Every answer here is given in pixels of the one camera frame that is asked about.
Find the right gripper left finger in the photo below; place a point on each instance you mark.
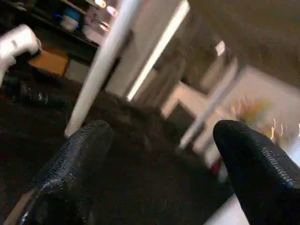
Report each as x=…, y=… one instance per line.
x=70, y=178

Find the grey curtain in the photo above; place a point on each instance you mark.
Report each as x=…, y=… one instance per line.
x=187, y=58

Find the black plastic mat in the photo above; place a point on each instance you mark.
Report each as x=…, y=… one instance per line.
x=140, y=175

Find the brown cardboard box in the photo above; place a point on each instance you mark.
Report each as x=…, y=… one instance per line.
x=49, y=62

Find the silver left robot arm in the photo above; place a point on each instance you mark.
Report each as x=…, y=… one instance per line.
x=16, y=44

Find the white device with lights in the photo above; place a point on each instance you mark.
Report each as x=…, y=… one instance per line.
x=93, y=16

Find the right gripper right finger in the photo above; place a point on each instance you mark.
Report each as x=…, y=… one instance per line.
x=262, y=178

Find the white sideboard cabinet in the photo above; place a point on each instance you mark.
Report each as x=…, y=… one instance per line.
x=269, y=89

